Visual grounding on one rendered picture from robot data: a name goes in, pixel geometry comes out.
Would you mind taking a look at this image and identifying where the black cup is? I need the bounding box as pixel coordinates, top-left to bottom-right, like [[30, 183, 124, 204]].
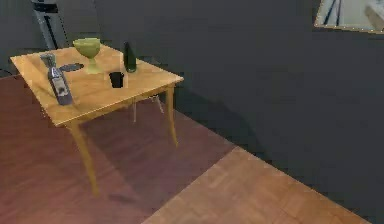
[[108, 71, 126, 89]]

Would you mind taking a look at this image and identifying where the green goblet vase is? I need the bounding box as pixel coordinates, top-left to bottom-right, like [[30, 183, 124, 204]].
[[72, 37, 102, 75]]

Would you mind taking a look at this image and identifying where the dark green bottle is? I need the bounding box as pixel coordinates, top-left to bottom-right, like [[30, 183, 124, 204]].
[[122, 41, 138, 74]]

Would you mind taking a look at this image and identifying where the dark flat plate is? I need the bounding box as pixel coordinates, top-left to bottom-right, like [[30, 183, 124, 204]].
[[58, 62, 85, 73]]

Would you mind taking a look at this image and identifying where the grey labelled bottle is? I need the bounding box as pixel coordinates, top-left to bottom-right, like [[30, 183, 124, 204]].
[[39, 53, 75, 106]]

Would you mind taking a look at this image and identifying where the light wooden table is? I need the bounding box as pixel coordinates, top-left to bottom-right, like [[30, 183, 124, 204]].
[[9, 44, 185, 197]]

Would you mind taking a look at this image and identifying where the gold framed wall picture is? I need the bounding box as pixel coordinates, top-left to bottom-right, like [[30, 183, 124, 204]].
[[313, 0, 384, 35]]

